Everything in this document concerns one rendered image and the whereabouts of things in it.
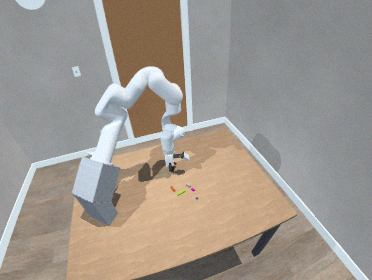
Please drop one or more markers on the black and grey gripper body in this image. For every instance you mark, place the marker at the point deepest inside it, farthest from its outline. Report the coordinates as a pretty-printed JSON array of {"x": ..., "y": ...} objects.
[{"x": 169, "y": 159}]

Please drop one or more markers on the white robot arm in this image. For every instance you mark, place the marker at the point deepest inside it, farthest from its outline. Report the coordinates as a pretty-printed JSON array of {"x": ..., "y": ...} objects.
[{"x": 125, "y": 98}]

